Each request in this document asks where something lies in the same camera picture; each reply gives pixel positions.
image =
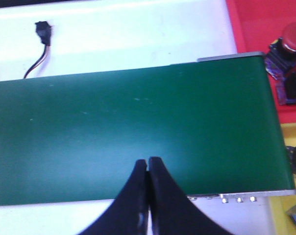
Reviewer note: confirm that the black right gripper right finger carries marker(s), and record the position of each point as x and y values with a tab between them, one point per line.
171	210

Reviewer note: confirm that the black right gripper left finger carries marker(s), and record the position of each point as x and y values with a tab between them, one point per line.
128	213

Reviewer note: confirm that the red plastic tray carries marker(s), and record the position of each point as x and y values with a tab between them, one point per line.
257	23

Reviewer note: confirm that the aluminium conveyor frame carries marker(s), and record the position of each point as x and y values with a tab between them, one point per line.
240	196

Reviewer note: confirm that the red mushroom push button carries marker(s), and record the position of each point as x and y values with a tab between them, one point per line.
281	57

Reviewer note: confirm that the green conveyor belt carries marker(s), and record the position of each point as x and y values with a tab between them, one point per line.
77	137

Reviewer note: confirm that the yellow plastic tray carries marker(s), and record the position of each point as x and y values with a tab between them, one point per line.
282	205

